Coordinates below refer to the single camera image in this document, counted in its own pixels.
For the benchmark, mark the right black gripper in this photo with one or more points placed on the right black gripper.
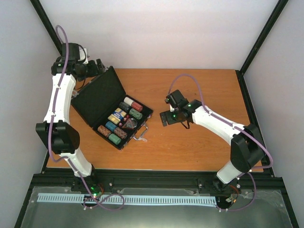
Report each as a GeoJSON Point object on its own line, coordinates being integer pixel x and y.
{"type": "Point", "coordinates": [170, 119]}

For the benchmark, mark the red poker chip stack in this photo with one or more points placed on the red poker chip stack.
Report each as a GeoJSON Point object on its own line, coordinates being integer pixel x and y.
{"type": "Point", "coordinates": [137, 106]}

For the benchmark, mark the black poker set case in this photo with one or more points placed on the black poker set case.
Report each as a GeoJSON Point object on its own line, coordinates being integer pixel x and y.
{"type": "Point", "coordinates": [99, 98]}

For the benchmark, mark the light blue poker chip stack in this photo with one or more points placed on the light blue poker chip stack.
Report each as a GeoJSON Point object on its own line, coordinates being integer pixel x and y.
{"type": "Point", "coordinates": [111, 126]}

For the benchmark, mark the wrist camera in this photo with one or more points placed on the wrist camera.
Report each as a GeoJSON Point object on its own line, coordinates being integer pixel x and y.
{"type": "Point", "coordinates": [176, 101]}
{"type": "Point", "coordinates": [77, 53]}

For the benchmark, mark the blue yellow card deck box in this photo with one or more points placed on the blue yellow card deck box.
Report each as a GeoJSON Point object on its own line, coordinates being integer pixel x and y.
{"type": "Point", "coordinates": [117, 116]}

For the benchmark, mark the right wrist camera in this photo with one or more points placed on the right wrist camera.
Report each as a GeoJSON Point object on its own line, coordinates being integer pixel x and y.
{"type": "Point", "coordinates": [176, 101]}

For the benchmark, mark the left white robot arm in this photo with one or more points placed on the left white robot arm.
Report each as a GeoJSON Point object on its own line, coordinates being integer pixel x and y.
{"type": "Point", "coordinates": [59, 137]}

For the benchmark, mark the dark green poker chip stack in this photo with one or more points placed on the dark green poker chip stack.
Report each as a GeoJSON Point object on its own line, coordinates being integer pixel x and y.
{"type": "Point", "coordinates": [136, 114]}

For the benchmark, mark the clear round dealer button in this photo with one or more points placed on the clear round dealer button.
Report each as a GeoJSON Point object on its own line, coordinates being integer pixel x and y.
{"type": "Point", "coordinates": [131, 123]}

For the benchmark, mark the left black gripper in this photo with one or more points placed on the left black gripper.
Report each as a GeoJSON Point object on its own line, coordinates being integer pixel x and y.
{"type": "Point", "coordinates": [94, 71]}

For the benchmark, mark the light green poker chip stack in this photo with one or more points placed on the light green poker chip stack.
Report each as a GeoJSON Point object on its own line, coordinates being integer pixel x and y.
{"type": "Point", "coordinates": [114, 138]}

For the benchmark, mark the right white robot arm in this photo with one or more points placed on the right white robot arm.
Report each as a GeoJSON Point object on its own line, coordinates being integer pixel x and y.
{"type": "Point", "coordinates": [246, 148]}

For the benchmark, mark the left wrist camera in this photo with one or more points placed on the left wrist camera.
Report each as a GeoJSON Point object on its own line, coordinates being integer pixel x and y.
{"type": "Point", "coordinates": [77, 53]}

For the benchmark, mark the orange white poker chip stack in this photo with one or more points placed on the orange white poker chip stack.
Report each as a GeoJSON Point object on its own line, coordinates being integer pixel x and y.
{"type": "Point", "coordinates": [104, 131]}

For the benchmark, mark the black triangular dealer badge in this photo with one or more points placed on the black triangular dealer badge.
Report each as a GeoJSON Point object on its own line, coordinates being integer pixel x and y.
{"type": "Point", "coordinates": [128, 125]}

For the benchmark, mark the white slotted cable duct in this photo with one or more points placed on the white slotted cable duct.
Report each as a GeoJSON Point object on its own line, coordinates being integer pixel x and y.
{"type": "Point", "coordinates": [134, 200]}

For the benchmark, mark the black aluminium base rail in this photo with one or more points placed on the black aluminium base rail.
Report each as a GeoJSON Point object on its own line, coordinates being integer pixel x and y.
{"type": "Point", "coordinates": [114, 180]}

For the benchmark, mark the dark blue poker chip stack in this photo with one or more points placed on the dark blue poker chip stack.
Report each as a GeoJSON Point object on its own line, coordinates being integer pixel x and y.
{"type": "Point", "coordinates": [125, 107]}

